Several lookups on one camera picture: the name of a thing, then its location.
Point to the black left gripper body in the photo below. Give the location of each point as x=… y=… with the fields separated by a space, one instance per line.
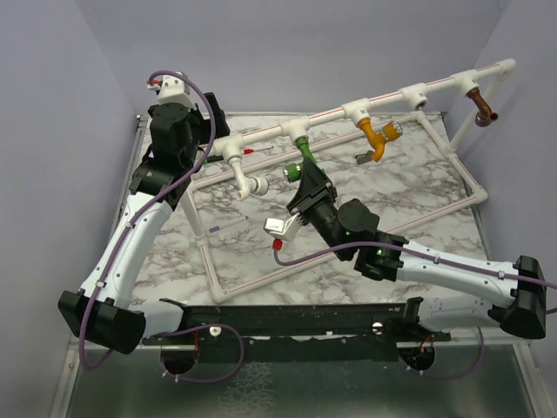
x=205 y=129

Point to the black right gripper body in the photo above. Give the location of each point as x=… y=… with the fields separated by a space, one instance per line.
x=319 y=209

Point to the green plastic faucet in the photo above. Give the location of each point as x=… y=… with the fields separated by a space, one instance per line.
x=292 y=172

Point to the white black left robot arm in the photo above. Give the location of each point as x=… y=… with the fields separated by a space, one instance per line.
x=100 y=312

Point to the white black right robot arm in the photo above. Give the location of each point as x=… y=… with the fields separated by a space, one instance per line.
x=508 y=295

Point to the green black highlighter marker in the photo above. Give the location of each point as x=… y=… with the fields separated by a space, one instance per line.
x=213 y=159

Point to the red capped white pen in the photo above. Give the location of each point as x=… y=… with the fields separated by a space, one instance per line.
x=247 y=151

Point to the white plastic faucet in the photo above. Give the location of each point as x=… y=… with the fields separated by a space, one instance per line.
x=247 y=186

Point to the small grey metal piece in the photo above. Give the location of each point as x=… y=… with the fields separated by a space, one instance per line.
x=363 y=158

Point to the yellow plastic faucet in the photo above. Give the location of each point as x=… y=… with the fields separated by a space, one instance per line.
x=378 y=139

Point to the purple capped white pen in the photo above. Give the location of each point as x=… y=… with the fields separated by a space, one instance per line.
x=233 y=222

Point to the brown plastic faucet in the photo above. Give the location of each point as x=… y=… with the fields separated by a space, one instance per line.
x=485 y=115

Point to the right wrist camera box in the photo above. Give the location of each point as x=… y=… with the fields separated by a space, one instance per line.
x=285 y=230

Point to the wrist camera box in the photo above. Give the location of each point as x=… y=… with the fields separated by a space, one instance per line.
x=172 y=90
x=285 y=230

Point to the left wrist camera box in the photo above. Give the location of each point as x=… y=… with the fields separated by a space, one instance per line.
x=172 y=90

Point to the white PVC pipe frame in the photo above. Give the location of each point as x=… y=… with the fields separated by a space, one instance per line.
x=488 y=79

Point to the aluminium table edge frame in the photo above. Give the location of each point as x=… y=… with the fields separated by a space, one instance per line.
x=143 y=121

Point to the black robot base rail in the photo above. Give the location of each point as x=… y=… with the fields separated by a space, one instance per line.
x=298 y=332

